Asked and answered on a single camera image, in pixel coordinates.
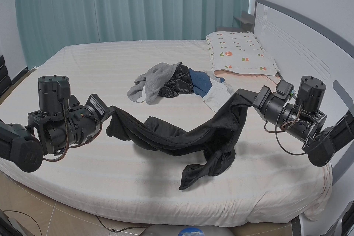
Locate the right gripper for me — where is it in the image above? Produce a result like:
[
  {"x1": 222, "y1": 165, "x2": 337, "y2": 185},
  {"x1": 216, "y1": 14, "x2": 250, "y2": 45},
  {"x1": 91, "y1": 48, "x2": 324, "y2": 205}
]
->
[{"x1": 237, "y1": 86, "x2": 305, "y2": 131}]

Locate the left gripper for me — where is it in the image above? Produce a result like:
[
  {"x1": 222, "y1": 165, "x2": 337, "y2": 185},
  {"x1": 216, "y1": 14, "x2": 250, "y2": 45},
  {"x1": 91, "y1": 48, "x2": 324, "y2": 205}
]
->
[{"x1": 44, "y1": 94, "x2": 118, "y2": 156}]

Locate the black T-shirt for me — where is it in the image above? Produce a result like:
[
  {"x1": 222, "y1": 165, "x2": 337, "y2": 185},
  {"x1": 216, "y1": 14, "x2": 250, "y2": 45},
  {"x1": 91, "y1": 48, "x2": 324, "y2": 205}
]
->
[{"x1": 106, "y1": 90, "x2": 253, "y2": 191}]

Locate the bed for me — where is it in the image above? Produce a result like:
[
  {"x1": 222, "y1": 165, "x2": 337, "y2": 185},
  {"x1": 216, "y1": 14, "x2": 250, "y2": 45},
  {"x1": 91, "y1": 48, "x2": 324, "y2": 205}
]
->
[{"x1": 0, "y1": 0, "x2": 354, "y2": 228}]

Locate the pile of clothes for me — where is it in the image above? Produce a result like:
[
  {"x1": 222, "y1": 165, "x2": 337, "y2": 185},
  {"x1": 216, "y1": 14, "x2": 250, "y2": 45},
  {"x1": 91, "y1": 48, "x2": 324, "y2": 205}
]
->
[{"x1": 127, "y1": 62, "x2": 235, "y2": 114}]

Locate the white printed pillow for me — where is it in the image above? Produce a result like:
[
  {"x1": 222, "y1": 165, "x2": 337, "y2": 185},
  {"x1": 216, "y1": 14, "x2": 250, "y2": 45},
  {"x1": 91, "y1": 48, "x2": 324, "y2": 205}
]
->
[{"x1": 206, "y1": 31, "x2": 278, "y2": 76}]

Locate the grey bedside table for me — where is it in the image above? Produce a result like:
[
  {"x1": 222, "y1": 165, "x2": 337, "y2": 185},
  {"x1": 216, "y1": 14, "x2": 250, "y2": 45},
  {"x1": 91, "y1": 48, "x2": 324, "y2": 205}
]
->
[{"x1": 216, "y1": 11, "x2": 255, "y2": 33}]

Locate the black chest of drawers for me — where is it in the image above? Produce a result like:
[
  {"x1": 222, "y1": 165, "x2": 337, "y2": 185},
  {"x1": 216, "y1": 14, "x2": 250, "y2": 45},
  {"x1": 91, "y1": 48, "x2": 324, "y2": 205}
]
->
[{"x1": 0, "y1": 55, "x2": 13, "y2": 98}]

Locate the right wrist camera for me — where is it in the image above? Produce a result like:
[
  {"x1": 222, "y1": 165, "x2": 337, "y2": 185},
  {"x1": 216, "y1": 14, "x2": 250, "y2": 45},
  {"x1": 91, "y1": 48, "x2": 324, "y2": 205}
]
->
[{"x1": 276, "y1": 80, "x2": 295, "y2": 101}]

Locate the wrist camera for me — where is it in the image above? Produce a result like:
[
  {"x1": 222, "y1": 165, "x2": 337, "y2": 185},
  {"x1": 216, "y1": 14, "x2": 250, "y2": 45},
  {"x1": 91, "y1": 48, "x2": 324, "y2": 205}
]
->
[
  {"x1": 69, "y1": 94, "x2": 81, "y2": 109},
  {"x1": 276, "y1": 80, "x2": 295, "y2": 101}
]

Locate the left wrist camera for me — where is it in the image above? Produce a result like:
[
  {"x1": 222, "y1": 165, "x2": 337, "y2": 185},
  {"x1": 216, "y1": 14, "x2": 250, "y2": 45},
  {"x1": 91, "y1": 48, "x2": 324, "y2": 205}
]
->
[{"x1": 69, "y1": 94, "x2": 81, "y2": 109}]

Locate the black cable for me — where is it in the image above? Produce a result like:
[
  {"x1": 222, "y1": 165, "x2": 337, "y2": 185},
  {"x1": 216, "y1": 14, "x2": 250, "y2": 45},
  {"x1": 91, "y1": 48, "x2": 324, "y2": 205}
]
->
[{"x1": 95, "y1": 216, "x2": 147, "y2": 231}]

